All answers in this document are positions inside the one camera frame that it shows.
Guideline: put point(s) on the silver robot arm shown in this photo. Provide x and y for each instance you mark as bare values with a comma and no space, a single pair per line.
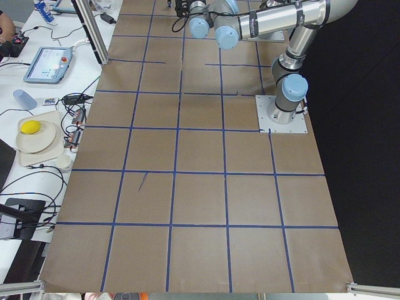
304,18

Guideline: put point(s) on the white paper cup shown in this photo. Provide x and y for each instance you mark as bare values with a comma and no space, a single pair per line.
64,162

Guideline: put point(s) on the black power adapter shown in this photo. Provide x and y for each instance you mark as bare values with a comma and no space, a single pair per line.
107,18

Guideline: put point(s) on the beige plate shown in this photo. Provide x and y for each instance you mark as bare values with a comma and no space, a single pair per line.
33,143

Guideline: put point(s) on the yellow lemon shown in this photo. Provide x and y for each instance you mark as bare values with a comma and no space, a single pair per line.
30,127

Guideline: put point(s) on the beige tray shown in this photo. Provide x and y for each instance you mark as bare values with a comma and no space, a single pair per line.
55,149

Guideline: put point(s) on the blue plastic cup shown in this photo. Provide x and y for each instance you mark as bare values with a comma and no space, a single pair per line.
25,100

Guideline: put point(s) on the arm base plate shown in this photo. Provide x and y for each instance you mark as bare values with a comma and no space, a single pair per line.
272,120
271,37

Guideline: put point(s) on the aluminium frame post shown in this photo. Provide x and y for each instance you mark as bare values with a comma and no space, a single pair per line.
92,31

